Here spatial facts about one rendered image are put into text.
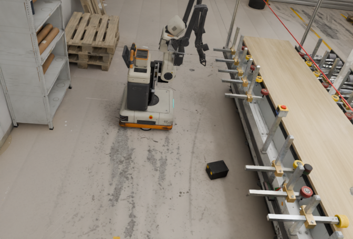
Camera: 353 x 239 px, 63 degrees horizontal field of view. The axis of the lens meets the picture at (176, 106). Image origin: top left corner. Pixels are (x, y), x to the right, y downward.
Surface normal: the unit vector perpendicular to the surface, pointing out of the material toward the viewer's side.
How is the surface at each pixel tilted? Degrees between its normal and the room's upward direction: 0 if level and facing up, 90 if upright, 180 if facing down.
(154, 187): 0
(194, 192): 0
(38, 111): 90
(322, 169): 0
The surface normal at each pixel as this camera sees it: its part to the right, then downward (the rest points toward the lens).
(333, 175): 0.13, -0.78
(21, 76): 0.03, 0.62
